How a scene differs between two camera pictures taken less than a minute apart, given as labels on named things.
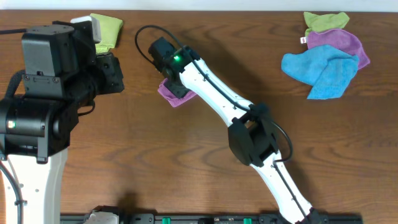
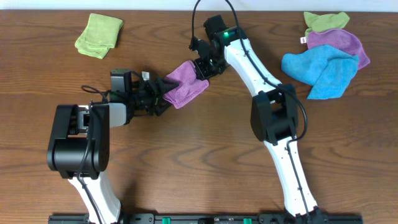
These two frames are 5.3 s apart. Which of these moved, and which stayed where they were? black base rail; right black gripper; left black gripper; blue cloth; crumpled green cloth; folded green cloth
Moved: right black gripper; left black gripper
Stayed: folded green cloth; blue cloth; black base rail; crumpled green cloth
